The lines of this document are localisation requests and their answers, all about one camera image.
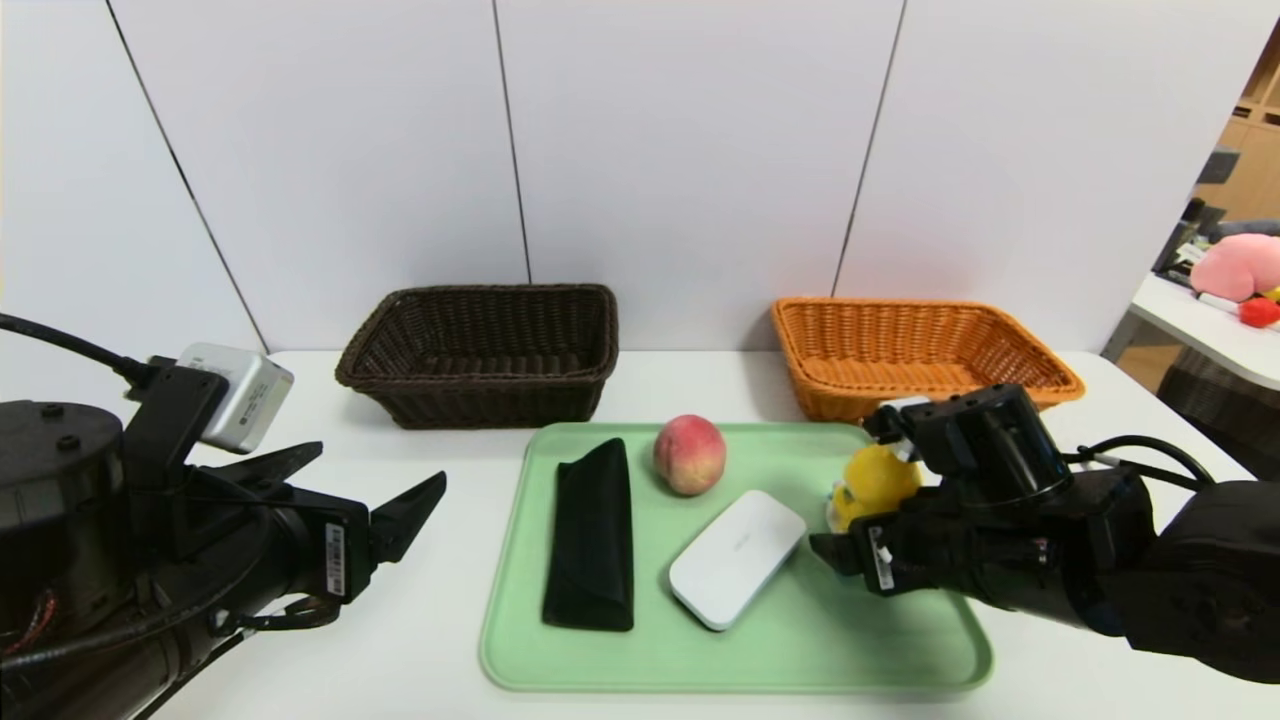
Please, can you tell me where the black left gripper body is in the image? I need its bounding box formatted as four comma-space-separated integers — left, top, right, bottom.
227, 483, 374, 605

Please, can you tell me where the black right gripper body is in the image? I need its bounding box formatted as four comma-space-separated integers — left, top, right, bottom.
848, 496, 1002, 601

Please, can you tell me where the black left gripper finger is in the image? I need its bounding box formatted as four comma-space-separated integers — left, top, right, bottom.
368, 470, 447, 565
201, 440, 323, 491

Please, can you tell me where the yellow duck toy car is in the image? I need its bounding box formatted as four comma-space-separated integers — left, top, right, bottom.
826, 443, 923, 533

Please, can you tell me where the red yellow peach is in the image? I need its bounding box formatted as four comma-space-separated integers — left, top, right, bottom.
653, 415, 728, 498

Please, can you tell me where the dark brown wicker basket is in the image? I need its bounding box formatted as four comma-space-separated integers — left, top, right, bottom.
335, 285, 620, 431

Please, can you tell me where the orange wicker basket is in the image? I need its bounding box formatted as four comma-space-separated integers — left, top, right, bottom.
770, 297, 1086, 425

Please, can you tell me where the white rounded power bank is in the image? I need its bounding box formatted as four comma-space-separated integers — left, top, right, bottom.
668, 489, 807, 632

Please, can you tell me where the black glasses case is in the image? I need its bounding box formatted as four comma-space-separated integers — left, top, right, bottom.
543, 438, 636, 632

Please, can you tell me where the light green plastic tray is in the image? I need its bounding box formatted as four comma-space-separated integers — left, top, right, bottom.
479, 422, 994, 693

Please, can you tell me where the white side table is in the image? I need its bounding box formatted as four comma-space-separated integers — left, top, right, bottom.
1127, 275, 1280, 393

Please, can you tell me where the pink plush toy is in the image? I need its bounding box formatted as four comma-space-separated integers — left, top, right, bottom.
1188, 234, 1280, 304

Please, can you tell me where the wooden shelf unit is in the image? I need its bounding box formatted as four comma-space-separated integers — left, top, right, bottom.
1190, 40, 1280, 226

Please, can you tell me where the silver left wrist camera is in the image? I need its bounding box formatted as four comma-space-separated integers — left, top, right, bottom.
178, 343, 296, 454

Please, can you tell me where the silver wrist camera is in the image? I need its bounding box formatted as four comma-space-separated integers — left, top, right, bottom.
865, 396, 933, 463
178, 343, 296, 454

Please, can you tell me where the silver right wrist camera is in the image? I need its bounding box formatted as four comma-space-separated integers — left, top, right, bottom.
865, 396, 933, 463

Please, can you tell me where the black left camera cable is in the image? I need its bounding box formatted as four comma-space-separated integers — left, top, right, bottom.
0, 313, 151, 386

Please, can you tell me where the black camera cable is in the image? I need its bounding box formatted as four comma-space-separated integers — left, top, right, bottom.
0, 313, 151, 386
1065, 435, 1216, 491

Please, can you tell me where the black right camera cable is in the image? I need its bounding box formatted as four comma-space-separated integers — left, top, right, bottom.
1065, 435, 1216, 491

